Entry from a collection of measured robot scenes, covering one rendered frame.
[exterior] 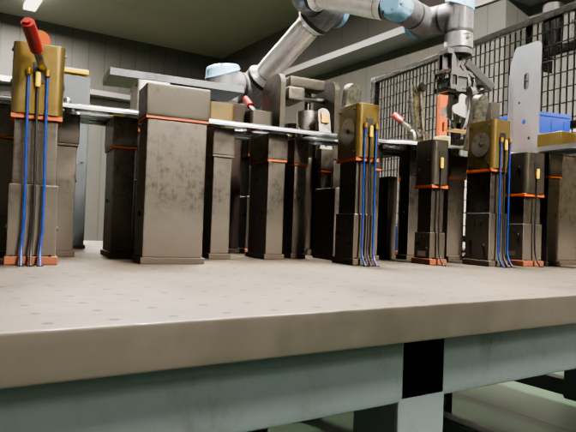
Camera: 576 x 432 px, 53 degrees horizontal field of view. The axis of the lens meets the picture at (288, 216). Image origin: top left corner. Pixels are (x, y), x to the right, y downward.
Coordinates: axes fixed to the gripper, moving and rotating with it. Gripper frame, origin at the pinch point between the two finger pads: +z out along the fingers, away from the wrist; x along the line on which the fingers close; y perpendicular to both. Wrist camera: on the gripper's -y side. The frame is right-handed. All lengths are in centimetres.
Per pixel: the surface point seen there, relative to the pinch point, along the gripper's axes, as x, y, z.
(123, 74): -31, 85, -8
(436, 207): 14.9, 19.7, 23.0
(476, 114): 12.8, 6.9, -0.4
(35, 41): 25, 106, 2
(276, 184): 1, 54, 19
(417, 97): -20.6, -0.8, -11.5
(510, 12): -180, -199, -125
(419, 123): -19.3, -0.8, -3.5
